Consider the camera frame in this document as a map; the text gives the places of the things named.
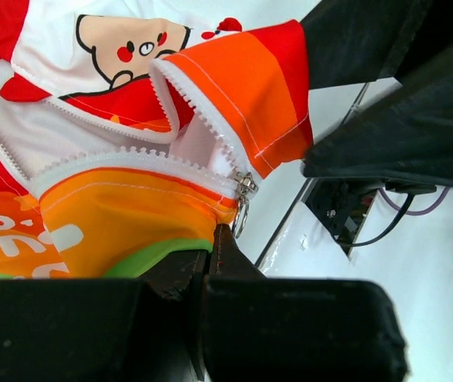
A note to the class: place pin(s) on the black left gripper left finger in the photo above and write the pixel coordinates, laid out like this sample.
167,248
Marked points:
99,329

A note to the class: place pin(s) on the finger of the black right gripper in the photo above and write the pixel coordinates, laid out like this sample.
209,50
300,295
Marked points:
355,41
404,136

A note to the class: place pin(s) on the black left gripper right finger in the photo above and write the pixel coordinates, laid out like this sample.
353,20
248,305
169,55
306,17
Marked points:
261,329

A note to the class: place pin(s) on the rainbow white red kids jacket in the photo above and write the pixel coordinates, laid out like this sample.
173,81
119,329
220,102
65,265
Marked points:
130,130

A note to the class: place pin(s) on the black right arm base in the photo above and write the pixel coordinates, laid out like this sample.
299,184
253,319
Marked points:
342,206

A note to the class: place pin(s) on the silver taped front panel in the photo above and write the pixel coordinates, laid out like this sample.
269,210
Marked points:
301,247

